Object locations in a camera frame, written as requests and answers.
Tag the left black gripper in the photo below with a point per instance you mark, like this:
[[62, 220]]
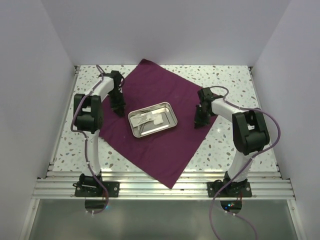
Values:
[[120, 105]]

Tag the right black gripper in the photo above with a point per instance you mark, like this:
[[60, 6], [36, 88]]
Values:
[[198, 120]]

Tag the steel tweezers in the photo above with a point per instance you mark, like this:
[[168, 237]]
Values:
[[142, 130]]

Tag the stainless steel tray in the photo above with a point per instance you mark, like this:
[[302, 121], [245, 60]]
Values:
[[169, 119]]

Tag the white gauze pad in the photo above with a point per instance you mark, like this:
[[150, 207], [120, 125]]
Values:
[[157, 119]]

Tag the purple cloth mat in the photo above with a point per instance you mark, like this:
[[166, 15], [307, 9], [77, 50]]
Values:
[[163, 155]]

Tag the white sachet packet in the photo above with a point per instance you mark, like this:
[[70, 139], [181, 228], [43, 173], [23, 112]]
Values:
[[141, 119]]

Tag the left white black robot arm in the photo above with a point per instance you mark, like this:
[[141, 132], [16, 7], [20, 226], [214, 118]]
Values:
[[88, 118]]

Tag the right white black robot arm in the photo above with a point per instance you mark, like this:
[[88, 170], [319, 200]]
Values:
[[249, 131]]

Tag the steel scissors in tray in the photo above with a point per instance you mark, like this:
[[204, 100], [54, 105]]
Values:
[[144, 111]]

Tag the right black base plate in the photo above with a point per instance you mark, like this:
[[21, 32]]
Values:
[[225, 191]]

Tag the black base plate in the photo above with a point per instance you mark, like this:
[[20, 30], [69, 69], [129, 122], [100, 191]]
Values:
[[225, 191], [112, 187]]

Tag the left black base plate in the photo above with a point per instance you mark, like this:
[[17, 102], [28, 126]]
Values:
[[112, 187]]

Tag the aluminium rail frame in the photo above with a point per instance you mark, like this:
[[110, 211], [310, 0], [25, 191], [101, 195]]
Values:
[[208, 164]]

